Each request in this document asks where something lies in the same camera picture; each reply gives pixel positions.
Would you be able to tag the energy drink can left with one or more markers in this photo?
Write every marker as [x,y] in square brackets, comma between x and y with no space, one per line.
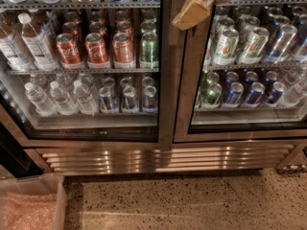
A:
[108,103]

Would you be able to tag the clear plastic bin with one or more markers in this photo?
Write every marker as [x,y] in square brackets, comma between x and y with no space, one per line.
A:
[46,184]

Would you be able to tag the water bottle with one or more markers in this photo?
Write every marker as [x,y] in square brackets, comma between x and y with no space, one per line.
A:
[86,101]
[38,97]
[62,99]

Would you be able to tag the red cola can front left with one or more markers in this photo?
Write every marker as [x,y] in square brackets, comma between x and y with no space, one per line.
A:
[69,52]

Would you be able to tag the blue can lower middle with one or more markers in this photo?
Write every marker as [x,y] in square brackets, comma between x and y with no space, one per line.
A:
[255,93]

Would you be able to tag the water bottle right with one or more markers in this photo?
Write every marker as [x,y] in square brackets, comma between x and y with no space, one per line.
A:
[86,101]

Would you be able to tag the tea bottle far left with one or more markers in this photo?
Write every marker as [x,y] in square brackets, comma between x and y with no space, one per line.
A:
[13,47]

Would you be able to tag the green can lower right door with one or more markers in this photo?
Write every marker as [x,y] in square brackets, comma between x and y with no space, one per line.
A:
[211,95]

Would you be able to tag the steel fridge bottom grille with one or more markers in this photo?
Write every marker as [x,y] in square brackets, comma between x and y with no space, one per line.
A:
[213,158]

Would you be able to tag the pink bubble wrap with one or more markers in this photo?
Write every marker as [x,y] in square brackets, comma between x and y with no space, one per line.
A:
[27,212]

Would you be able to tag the red cola can front middle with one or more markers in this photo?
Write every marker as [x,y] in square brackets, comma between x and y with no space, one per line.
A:
[97,53]

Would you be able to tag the red cola can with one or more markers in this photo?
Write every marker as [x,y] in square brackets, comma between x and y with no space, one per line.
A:
[69,52]
[97,53]

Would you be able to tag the water bottle left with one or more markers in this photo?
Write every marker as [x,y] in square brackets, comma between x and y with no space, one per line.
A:
[38,97]

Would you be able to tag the green soda can left door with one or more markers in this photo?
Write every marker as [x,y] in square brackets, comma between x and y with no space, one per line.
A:
[149,50]

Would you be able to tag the white green soda can left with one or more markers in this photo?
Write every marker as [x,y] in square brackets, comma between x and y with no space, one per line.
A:
[226,47]

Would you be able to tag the white green soda can right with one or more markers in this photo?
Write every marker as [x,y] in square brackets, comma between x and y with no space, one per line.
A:
[254,45]

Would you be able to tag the energy drink can right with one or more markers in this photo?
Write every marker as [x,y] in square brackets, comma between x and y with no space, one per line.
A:
[149,99]

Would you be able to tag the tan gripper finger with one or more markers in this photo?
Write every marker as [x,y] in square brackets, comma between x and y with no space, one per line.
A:
[192,13]

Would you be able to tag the white green soda can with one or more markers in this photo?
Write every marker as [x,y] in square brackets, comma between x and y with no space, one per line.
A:
[254,45]
[226,47]

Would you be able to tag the silver blue can upper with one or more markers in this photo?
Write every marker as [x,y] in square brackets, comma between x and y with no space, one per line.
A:
[278,47]

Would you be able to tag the water bottle middle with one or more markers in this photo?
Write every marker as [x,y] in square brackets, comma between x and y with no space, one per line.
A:
[62,99]

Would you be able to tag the energy drink can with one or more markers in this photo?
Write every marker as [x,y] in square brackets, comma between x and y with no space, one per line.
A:
[108,103]
[129,100]
[149,99]

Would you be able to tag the glass fridge door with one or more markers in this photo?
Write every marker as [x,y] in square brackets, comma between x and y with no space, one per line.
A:
[81,18]
[195,123]

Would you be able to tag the blue can lower left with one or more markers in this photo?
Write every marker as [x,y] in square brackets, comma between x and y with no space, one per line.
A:
[233,95]

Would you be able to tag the energy drink can middle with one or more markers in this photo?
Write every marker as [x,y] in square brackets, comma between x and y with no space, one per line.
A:
[129,100]

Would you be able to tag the tea bottle white cap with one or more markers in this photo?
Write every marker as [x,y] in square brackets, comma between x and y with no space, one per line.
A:
[38,43]

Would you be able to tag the blue can lower right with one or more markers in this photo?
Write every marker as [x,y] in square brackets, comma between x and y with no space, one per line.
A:
[274,92]

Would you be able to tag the water bottle right door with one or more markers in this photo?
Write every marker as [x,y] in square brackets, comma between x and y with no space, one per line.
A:
[295,93]

